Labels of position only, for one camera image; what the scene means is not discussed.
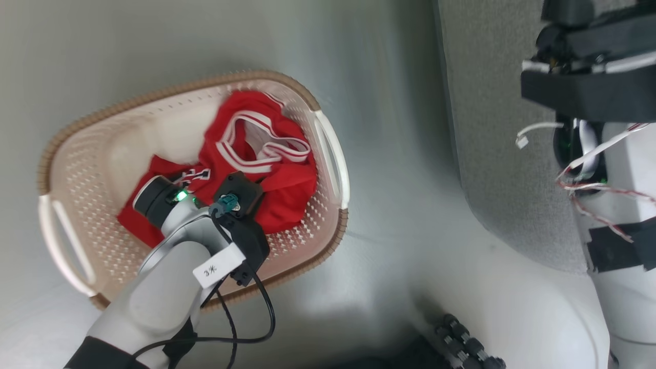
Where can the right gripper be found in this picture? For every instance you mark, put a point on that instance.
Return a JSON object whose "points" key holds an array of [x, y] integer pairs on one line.
{"points": [[589, 95]]}

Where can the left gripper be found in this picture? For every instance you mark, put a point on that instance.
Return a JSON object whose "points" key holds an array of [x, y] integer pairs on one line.
{"points": [[155, 197]]}

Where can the red and white garment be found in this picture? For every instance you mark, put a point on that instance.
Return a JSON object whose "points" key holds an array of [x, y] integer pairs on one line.
{"points": [[287, 184]]}

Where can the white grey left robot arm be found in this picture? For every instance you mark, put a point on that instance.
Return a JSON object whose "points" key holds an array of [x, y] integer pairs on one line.
{"points": [[154, 297]]}

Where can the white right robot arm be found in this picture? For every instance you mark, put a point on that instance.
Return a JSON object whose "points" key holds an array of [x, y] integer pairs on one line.
{"points": [[625, 307]]}

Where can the black robot base roller wheel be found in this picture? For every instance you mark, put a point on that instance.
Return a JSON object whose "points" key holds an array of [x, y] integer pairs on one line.
{"points": [[465, 344]]}

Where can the grey fabric sofa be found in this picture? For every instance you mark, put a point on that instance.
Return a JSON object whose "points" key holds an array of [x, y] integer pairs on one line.
{"points": [[502, 154]]}

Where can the cream perforated plastic laundry basket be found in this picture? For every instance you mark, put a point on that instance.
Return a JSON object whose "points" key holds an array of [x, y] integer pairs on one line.
{"points": [[102, 154]]}

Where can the white paper label tag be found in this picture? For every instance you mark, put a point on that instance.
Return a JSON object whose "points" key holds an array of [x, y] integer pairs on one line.
{"points": [[218, 266]]}

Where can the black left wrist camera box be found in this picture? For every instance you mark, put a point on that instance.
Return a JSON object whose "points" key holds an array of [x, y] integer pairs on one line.
{"points": [[247, 193]]}

